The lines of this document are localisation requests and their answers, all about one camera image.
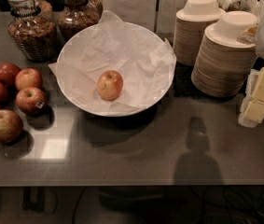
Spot white box behind bowl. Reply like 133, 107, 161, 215
103, 0, 187, 35

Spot rear stack paper bowls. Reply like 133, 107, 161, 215
173, 0, 225, 66

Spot red apple top left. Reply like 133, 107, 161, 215
0, 63, 21, 88

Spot large white bowl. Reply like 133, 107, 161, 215
55, 21, 177, 118

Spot glass granola jar right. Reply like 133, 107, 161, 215
57, 0, 101, 41

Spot pale red apple upper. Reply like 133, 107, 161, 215
15, 68, 43, 91

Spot black cable under table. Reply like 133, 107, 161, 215
71, 186, 89, 224

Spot white paper liner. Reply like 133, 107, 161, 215
48, 9, 177, 114

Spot glass granola jar left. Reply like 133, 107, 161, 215
7, 0, 57, 62

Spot red apple with sticker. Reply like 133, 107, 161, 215
16, 87, 47, 115

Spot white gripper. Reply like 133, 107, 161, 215
238, 67, 264, 128

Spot large yellow-red apple front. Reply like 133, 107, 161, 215
0, 109, 23, 144

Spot front stack paper bowls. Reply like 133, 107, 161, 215
191, 11, 257, 98

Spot stack paper bowls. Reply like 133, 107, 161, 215
191, 11, 257, 98
173, 0, 225, 66

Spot glass granola jar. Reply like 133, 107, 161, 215
57, 0, 101, 41
7, 0, 57, 62

